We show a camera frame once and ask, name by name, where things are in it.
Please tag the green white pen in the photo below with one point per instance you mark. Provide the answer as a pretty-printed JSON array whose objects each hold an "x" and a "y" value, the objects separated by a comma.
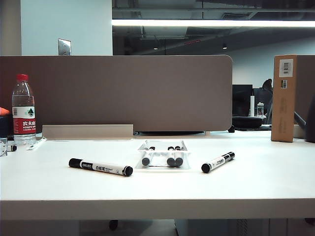
[{"x": 34, "y": 145}]

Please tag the metal wall plate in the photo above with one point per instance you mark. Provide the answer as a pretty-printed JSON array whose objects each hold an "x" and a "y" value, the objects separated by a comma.
[{"x": 64, "y": 47}]

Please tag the black white whiteboard marker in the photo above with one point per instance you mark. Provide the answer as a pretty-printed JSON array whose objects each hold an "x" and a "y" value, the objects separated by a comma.
[
  {"x": 170, "y": 161},
  {"x": 217, "y": 162},
  {"x": 146, "y": 161},
  {"x": 103, "y": 167},
  {"x": 179, "y": 159}
]

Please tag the black round cushion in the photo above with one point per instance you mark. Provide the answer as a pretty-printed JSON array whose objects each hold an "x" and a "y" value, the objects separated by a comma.
[{"x": 246, "y": 121}]

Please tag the black bag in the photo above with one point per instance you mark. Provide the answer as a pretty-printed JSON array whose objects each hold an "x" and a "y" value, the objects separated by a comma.
[{"x": 5, "y": 126}]

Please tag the brown desk divider panel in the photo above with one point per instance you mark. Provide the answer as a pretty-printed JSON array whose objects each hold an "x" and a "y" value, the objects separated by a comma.
[{"x": 123, "y": 93}]

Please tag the water bottle red label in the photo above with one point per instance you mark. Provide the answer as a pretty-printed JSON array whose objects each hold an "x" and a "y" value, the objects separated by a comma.
[{"x": 23, "y": 110}]

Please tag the orange cloth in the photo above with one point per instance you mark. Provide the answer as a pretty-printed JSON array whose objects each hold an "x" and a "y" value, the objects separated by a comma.
[{"x": 3, "y": 111}]

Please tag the clear plastic packaging box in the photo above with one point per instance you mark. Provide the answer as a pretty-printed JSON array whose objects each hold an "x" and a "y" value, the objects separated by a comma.
[{"x": 161, "y": 157}]

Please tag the black computer monitor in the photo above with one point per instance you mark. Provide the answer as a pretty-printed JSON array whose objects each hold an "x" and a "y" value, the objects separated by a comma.
[{"x": 242, "y": 98}]

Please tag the white cylinder bottle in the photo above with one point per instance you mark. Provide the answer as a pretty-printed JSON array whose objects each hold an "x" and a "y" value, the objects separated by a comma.
[{"x": 252, "y": 105}]

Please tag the brown neighbouring divider panel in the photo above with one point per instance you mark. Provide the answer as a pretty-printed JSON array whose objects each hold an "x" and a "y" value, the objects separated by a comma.
[{"x": 305, "y": 81}]

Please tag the black caster wheel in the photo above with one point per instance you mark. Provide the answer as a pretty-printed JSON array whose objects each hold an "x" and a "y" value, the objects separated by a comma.
[{"x": 113, "y": 224}]

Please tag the tall brown cardboard box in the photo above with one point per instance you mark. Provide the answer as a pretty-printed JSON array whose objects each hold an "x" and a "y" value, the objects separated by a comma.
[{"x": 283, "y": 103}]

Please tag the black office chair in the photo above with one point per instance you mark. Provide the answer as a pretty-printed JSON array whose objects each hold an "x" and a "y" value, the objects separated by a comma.
[{"x": 268, "y": 86}]

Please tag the small glass jar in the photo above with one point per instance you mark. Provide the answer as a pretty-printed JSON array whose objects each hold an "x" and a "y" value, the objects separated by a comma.
[{"x": 261, "y": 109}]

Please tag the ceiling light strip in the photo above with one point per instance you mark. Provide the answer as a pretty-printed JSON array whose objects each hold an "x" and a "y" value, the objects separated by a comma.
[{"x": 209, "y": 23}]

